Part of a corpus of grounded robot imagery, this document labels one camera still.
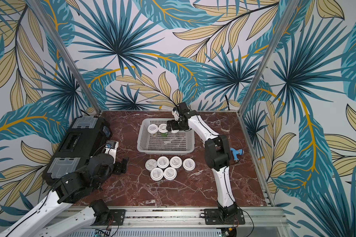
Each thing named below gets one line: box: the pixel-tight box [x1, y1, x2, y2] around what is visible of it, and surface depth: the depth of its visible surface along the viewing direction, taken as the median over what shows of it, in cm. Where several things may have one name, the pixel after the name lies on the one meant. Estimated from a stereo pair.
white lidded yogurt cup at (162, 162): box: [156, 156, 170, 169], surface depth 87 cm
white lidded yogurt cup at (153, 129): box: [147, 123, 159, 137], surface depth 102 cm
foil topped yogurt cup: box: [144, 158, 158, 172], surface depth 87 cm
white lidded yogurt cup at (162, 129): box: [158, 123, 169, 137], surface depth 102 cm
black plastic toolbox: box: [42, 116, 112, 185], surface depth 82 cm
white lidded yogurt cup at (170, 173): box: [163, 166, 178, 181], surface depth 83 cm
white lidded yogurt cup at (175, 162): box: [169, 156, 183, 169], surface depth 87 cm
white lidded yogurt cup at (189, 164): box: [182, 158, 196, 172], surface depth 87 cm
